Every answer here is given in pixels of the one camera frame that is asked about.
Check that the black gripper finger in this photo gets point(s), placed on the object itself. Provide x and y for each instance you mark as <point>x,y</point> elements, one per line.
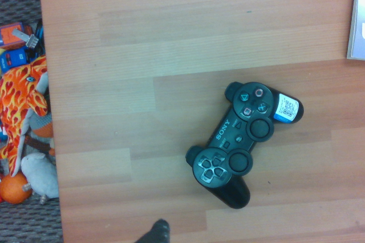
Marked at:
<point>157,233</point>

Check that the black Sony gamepad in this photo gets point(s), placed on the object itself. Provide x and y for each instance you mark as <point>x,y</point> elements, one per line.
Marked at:
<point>228,137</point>

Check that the blue police toy car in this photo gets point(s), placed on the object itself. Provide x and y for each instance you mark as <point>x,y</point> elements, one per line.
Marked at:
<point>14,57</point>

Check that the grey and orange plush toy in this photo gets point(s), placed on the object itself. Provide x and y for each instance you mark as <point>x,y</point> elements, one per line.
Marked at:
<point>42,129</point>

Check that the grey book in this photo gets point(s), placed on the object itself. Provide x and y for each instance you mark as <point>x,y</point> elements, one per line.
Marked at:
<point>357,26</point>

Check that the white plush toy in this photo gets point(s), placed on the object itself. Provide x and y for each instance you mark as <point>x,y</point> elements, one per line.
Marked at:
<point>40,171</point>

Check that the orange flame dolphin plush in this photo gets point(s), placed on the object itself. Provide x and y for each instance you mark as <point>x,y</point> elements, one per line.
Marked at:
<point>14,97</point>

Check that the orange toy truck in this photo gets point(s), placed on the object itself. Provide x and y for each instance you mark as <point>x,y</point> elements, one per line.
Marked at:
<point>11,36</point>

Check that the orange ball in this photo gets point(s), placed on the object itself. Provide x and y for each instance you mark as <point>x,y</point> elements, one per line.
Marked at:
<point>14,189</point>

